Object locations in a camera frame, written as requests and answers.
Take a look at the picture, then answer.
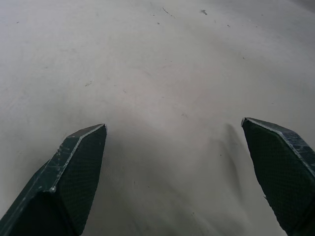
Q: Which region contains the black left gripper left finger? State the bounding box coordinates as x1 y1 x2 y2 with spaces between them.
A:
0 123 107 236

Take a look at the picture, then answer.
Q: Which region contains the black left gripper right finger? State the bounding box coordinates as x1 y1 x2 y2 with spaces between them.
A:
241 117 315 236

